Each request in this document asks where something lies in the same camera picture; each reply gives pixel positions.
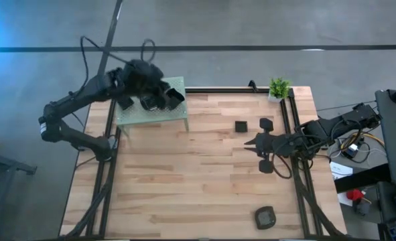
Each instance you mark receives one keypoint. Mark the dark grey panel with pole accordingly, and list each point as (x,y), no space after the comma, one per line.
(395,134)

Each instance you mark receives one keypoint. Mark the black glossy square plate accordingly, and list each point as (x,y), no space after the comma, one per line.
(176,98)

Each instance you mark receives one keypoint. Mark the black aluminium table frame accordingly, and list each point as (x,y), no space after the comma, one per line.
(217,90)

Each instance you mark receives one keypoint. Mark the small white electronics box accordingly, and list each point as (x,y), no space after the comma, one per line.
(352,150)

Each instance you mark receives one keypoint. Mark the black metal stand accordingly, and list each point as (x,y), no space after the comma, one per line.
(16,165)

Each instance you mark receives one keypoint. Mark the black glossy rounded plate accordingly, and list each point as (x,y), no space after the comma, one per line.
(265,218)
(148,103)

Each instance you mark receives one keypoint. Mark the green plant in white pot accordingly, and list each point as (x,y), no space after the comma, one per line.
(279,87)

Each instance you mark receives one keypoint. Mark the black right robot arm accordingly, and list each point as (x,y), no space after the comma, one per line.
(345,122)

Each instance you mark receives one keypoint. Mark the white perforated dish rack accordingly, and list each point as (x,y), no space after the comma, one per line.
(150,117)

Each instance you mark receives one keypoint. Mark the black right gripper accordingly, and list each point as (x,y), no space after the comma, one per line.
(281,145)

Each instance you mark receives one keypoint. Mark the black side table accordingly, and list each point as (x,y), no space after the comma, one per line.
(385,201)

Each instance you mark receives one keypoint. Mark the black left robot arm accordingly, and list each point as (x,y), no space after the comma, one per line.
(80,96)

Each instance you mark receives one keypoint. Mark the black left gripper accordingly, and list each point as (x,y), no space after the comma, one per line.
(140,78)

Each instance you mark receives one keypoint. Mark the white paper sheet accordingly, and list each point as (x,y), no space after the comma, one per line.
(340,169)

